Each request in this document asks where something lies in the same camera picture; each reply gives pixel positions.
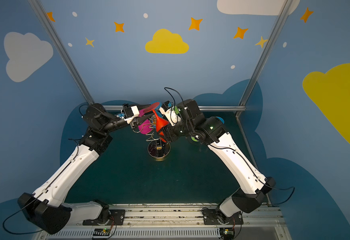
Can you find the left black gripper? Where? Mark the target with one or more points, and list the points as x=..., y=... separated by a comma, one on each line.
x=137, y=118

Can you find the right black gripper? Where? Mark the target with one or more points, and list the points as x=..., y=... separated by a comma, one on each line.
x=170, y=130

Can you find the gold wire wine glass rack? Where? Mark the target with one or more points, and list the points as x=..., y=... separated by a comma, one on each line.
x=157, y=149

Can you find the red wine glass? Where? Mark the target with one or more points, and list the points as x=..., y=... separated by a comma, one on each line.
x=160, y=122

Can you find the pink wine glass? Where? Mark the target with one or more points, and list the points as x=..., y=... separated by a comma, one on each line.
x=145, y=127

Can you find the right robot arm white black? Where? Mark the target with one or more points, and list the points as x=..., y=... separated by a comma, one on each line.
x=186, y=120

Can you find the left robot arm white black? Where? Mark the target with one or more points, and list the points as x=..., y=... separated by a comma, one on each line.
x=46, y=207

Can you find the blue wine glass back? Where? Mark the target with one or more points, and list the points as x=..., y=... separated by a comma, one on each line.
x=159, y=105

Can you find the left circuit board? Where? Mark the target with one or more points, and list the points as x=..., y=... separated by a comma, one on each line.
x=101, y=233

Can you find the circuit board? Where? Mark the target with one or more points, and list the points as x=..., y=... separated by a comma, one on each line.
x=101, y=233
x=226, y=234

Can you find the right circuit board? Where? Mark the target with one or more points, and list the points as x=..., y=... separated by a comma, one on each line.
x=226, y=234

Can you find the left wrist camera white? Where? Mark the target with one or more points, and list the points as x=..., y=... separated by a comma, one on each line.
x=128, y=113

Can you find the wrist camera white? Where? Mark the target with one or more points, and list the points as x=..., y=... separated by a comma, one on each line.
x=128, y=113
x=171, y=116

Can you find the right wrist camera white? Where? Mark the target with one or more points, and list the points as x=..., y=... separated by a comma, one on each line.
x=171, y=116

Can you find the aluminium frame back bar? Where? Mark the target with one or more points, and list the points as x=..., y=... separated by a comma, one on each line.
x=115, y=108

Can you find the aluminium frame left post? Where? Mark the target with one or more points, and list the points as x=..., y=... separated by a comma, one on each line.
x=47, y=24

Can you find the aluminium frame post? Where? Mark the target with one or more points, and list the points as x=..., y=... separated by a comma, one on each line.
x=47, y=24
x=272, y=38

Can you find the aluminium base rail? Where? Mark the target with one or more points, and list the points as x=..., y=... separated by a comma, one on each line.
x=178, y=222

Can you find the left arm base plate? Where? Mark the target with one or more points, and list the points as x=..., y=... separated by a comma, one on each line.
x=116, y=217

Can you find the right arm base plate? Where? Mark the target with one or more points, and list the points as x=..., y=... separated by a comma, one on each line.
x=211, y=217

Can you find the aluminium frame right post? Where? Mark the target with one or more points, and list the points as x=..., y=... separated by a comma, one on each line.
x=272, y=38

